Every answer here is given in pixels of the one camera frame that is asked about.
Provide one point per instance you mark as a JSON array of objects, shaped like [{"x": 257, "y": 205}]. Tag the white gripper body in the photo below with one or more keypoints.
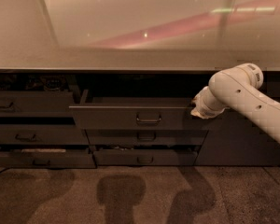
[{"x": 201, "y": 104}]

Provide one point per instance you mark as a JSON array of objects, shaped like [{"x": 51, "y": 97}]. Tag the grey drawer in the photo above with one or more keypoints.
[
  {"x": 42, "y": 135},
  {"x": 146, "y": 137},
  {"x": 36, "y": 104},
  {"x": 71, "y": 159},
  {"x": 145, "y": 157},
  {"x": 137, "y": 113}
]

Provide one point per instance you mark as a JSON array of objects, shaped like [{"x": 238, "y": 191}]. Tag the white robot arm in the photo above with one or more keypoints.
[{"x": 238, "y": 88}]

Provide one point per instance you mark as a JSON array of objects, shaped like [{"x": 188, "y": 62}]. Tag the dark items in drawer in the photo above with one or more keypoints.
[{"x": 25, "y": 82}]

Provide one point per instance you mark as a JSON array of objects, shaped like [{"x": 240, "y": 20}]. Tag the white item in drawer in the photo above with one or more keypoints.
[{"x": 42, "y": 150}]

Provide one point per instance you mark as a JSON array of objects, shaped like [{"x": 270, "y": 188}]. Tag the grey cabinet door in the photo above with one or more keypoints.
[{"x": 233, "y": 140}]

